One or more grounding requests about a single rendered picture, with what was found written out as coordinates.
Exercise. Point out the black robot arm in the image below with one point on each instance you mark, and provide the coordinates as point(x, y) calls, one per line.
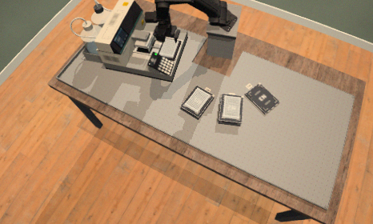
point(216, 11)

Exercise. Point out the white well plate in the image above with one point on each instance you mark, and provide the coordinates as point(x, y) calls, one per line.
point(229, 106)
point(168, 48)
point(197, 100)

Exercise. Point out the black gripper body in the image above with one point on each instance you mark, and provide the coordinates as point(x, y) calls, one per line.
point(171, 35)

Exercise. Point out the white bottle with black cap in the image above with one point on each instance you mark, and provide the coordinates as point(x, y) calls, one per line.
point(100, 15)

